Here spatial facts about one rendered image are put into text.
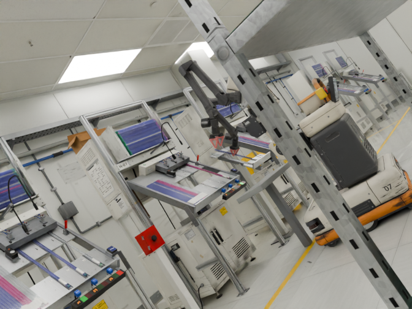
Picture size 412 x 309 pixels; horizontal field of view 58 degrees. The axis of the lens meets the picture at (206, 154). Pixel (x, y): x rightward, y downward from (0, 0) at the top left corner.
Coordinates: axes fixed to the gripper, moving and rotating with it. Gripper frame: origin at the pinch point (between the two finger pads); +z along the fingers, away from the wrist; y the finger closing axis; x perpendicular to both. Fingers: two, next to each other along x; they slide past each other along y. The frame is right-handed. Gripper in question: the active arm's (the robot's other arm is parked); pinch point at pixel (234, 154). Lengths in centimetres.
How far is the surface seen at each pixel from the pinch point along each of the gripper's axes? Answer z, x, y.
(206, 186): 8, 10, 62
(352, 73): -12, -33, -579
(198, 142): 18, -77, -48
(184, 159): 0, -31, 39
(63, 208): 81, -168, 82
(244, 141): 4, -17, -51
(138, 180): 8, -43, 89
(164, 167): 1, -35, 64
